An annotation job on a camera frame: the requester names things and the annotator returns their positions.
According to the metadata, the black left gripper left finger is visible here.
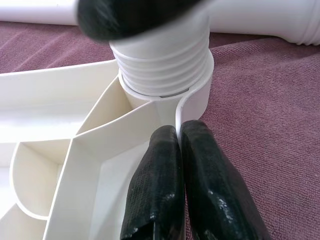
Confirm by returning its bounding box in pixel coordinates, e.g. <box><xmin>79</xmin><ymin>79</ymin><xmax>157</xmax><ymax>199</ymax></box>
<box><xmin>119</xmin><ymin>124</ymin><xmax>187</xmax><ymax>240</ymax></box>

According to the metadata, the white plastic children table top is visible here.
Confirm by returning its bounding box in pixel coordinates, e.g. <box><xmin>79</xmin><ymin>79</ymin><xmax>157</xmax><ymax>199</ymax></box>
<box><xmin>0</xmin><ymin>58</ymin><xmax>216</xmax><ymax>240</ymax></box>

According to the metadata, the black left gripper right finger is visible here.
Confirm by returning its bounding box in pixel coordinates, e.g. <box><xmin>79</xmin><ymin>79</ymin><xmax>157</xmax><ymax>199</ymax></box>
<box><xmin>179</xmin><ymin>119</ymin><xmax>272</xmax><ymax>240</ymax></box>

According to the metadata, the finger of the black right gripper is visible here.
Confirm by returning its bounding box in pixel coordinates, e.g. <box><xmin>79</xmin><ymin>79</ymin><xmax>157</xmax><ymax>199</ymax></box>
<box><xmin>76</xmin><ymin>0</ymin><xmax>208</xmax><ymax>42</ymax></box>

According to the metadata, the white plastic table leg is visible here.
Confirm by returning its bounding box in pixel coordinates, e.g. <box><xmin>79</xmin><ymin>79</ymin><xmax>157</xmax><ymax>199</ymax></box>
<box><xmin>108</xmin><ymin>0</ymin><xmax>213</xmax><ymax>98</ymax></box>
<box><xmin>0</xmin><ymin>0</ymin><xmax>320</xmax><ymax>48</ymax></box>

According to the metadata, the mauve cloth with white stripes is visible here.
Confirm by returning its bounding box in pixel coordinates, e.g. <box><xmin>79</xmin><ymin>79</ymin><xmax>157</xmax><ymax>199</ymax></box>
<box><xmin>0</xmin><ymin>21</ymin><xmax>320</xmax><ymax>240</ymax></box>

